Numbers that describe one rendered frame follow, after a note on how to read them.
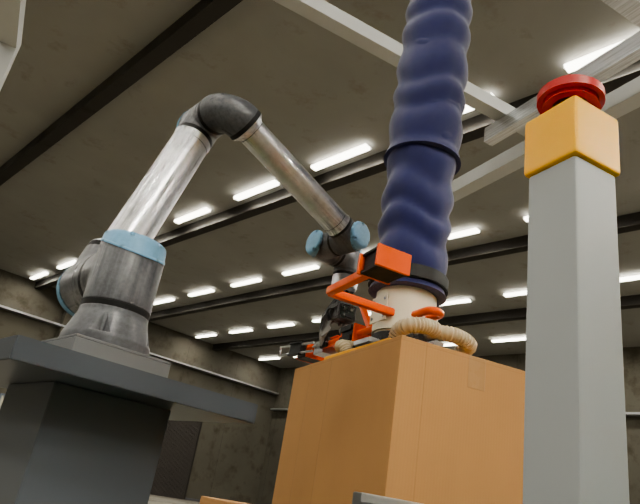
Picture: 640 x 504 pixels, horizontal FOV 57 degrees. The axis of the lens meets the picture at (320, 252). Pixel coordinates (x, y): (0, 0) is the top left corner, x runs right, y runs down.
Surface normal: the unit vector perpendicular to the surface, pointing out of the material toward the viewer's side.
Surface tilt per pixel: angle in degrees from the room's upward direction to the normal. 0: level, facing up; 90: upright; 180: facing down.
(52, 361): 90
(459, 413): 90
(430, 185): 75
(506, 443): 90
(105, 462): 90
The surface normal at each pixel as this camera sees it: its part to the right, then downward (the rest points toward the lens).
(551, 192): -0.86, -0.32
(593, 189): 0.48, -0.27
